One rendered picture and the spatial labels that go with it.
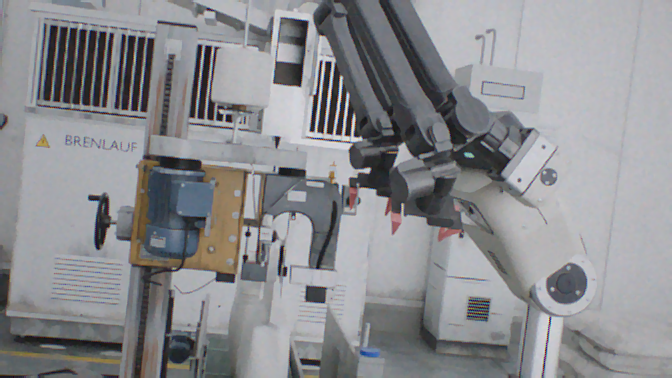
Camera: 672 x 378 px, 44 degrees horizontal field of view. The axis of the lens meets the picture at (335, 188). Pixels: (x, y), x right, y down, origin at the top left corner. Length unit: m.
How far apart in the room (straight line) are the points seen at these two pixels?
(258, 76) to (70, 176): 3.13
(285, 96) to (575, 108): 3.07
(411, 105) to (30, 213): 4.07
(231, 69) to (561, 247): 1.02
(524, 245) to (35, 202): 3.98
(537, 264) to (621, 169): 5.41
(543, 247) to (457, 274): 4.39
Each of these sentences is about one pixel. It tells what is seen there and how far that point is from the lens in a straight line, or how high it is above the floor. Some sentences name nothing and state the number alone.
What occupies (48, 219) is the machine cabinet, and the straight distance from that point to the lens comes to 5.38.
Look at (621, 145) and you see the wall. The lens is 7.26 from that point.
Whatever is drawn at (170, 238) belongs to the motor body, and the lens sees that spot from 2.32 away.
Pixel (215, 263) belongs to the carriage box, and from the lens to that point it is 2.54.
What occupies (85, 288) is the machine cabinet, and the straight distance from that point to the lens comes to 5.39.
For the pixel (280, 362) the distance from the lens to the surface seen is 2.84.
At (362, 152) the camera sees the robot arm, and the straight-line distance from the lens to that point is 2.05.
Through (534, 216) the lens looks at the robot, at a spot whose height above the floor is 1.35.
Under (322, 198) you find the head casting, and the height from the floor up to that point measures 1.28.
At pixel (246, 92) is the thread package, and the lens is 2.31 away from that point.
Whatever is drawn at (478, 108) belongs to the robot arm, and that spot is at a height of 1.55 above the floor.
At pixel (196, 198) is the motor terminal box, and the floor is 1.26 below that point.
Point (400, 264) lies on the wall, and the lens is 6.74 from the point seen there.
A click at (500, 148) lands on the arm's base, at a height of 1.48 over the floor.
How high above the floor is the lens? 1.45
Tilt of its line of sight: 3 degrees down
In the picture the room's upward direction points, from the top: 7 degrees clockwise
